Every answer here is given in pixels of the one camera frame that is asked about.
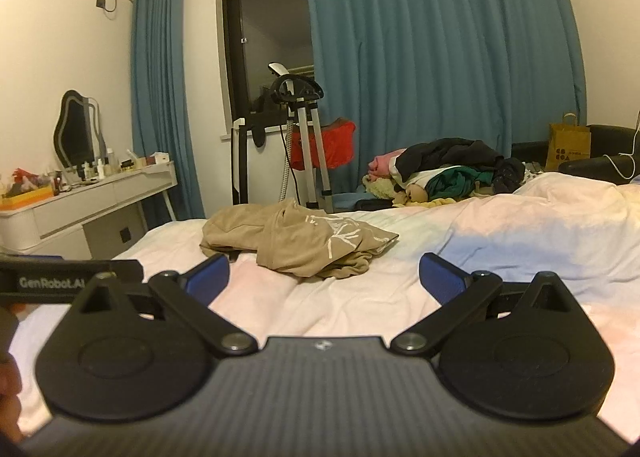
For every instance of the person's left hand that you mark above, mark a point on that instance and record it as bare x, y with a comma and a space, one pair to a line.
7, 387

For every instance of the narrow blue curtain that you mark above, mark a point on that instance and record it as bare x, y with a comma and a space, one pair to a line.
160, 87

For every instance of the white cabinet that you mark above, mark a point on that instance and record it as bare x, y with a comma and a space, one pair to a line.
272, 162

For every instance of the wavy vanity mirror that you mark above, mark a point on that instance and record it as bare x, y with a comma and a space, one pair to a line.
75, 132

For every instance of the black sofa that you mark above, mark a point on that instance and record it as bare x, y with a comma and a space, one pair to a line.
607, 142

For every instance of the dark framed window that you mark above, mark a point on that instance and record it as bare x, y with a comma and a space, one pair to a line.
270, 22

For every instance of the red cloth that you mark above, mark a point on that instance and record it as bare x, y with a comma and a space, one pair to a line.
337, 144

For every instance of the black garment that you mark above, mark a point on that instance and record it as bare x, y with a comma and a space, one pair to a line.
450, 152

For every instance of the pale yellow garment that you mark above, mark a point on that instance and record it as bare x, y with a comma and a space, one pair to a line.
385, 189

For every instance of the group of cosmetic bottles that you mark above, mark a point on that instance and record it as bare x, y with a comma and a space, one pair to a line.
100, 168

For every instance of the yellow paper bag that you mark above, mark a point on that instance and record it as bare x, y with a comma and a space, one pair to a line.
567, 147

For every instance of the wide blue curtain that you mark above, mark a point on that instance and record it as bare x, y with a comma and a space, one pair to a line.
440, 37

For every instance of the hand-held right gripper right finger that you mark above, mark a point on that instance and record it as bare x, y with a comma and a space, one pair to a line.
440, 277

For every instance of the white pink bed blanket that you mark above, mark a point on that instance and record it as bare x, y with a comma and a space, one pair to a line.
525, 237

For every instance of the small white box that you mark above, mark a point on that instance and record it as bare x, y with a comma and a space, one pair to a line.
160, 159

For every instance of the black bag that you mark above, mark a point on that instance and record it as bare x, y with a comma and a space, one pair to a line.
375, 205

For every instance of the white vanity desk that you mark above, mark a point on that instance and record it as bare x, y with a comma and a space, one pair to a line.
75, 212

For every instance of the standing garment steamer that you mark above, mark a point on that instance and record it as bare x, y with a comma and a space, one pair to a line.
307, 137

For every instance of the orange tray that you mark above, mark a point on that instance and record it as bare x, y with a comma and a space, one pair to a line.
30, 197

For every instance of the green garment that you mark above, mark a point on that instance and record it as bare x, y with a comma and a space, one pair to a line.
457, 182

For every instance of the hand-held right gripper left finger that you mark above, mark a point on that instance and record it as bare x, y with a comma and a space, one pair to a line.
210, 277

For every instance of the red items in tray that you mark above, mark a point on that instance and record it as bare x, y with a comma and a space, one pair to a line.
25, 178

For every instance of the pink garment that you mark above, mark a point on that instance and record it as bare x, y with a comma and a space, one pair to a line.
385, 163

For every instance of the dark patterned garment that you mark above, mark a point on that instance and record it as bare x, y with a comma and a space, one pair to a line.
507, 174

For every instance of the khaki pants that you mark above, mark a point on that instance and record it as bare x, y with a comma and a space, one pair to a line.
305, 237

